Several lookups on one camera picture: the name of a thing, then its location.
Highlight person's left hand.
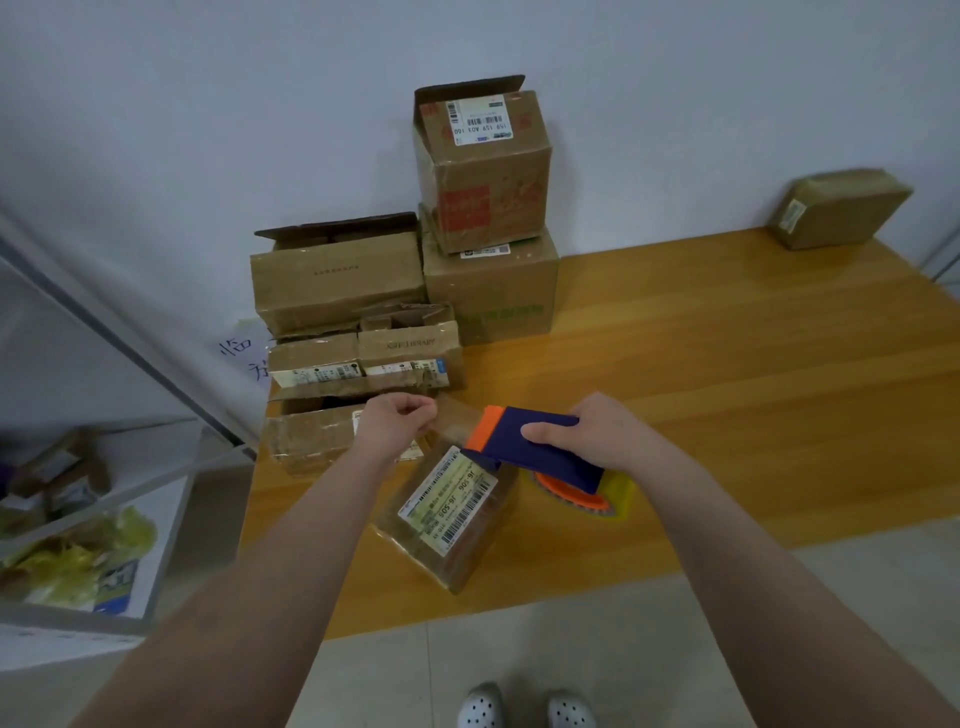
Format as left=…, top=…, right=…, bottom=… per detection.
left=349, top=391, right=440, bottom=467

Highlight person's right hand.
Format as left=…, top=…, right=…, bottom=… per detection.
left=519, top=391, right=677, bottom=482

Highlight blue orange tape dispenser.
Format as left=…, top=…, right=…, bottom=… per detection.
left=465, top=403, right=639, bottom=519

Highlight box barcode label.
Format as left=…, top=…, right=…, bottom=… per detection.
left=265, top=402, right=437, bottom=476

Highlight squat red-printed cardboard box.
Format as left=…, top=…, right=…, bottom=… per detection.
left=372, top=397, right=522, bottom=594

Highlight stack of cardboard boxes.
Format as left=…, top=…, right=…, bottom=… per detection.
left=249, top=75, right=561, bottom=399

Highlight small brown cardboard box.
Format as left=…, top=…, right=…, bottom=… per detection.
left=772, top=168, right=915, bottom=251

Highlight person's right forearm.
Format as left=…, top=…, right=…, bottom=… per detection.
left=637, top=442, right=960, bottom=728

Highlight person's left forearm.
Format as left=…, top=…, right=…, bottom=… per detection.
left=67, top=442, right=395, bottom=728

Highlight wooden table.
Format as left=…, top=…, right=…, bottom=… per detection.
left=240, top=228, right=960, bottom=639

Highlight white perforated clog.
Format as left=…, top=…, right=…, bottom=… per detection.
left=457, top=684, right=509, bottom=728
left=546, top=690, right=599, bottom=728

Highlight small open carton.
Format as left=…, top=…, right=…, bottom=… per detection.
left=7, top=427, right=110, bottom=504

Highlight grey metal shelf rack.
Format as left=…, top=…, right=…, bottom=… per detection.
left=0, top=210, right=260, bottom=635

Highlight yellow plastic bag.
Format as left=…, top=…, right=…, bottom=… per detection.
left=0, top=507, right=159, bottom=590

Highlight white paper wall sign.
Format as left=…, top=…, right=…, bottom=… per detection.
left=213, top=322, right=275, bottom=389

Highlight grey metal frame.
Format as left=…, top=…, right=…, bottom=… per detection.
left=918, top=225, right=960, bottom=302

